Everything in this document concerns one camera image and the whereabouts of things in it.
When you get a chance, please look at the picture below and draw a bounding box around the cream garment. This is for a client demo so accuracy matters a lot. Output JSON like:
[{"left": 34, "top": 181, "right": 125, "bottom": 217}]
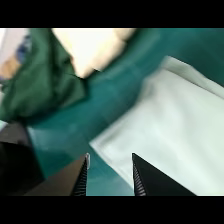
[{"left": 51, "top": 28, "right": 138, "bottom": 80}]

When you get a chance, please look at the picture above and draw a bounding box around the dark green garment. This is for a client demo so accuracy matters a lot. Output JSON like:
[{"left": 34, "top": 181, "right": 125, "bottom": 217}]
[{"left": 0, "top": 28, "right": 88, "bottom": 125}]

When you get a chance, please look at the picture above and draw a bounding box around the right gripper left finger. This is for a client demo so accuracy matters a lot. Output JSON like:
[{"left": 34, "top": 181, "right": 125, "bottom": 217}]
[{"left": 24, "top": 152, "right": 91, "bottom": 197}]

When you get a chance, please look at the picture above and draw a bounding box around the white shirt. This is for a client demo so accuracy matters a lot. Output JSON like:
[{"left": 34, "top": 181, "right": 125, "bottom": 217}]
[{"left": 88, "top": 55, "right": 224, "bottom": 197}]

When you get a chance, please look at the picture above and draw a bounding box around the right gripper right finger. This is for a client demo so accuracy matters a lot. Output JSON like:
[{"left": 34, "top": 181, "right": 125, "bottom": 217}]
[{"left": 131, "top": 152, "right": 196, "bottom": 197}]

